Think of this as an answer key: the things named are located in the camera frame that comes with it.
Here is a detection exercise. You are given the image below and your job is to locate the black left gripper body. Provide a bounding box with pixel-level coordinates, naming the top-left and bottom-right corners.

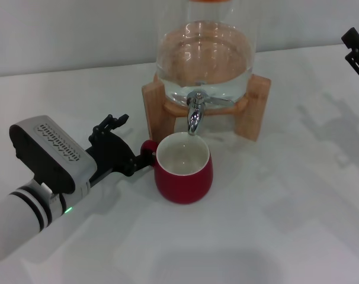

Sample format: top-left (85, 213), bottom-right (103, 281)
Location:
top-left (85, 133), bottom-right (139, 189)

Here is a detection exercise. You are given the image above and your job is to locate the red cup white inside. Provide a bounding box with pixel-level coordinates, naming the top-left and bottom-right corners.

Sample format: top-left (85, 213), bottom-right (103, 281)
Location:
top-left (140, 132), bottom-right (213, 205)

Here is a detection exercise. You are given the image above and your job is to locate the chrome faucet tap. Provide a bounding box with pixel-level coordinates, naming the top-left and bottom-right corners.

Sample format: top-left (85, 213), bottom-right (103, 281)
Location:
top-left (185, 90), bottom-right (235, 136)

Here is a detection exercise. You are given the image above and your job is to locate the wooden dispenser stand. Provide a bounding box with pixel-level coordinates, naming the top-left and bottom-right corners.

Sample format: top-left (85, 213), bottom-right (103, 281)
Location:
top-left (141, 73), bottom-right (271, 141)

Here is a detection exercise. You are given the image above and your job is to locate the clear glass water dispenser jar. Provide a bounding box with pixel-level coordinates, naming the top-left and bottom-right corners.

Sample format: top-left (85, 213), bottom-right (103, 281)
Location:
top-left (155, 0), bottom-right (259, 109)

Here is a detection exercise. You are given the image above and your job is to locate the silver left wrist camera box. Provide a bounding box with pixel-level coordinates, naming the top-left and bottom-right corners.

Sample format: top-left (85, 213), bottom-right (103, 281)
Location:
top-left (9, 115), bottom-right (97, 202)

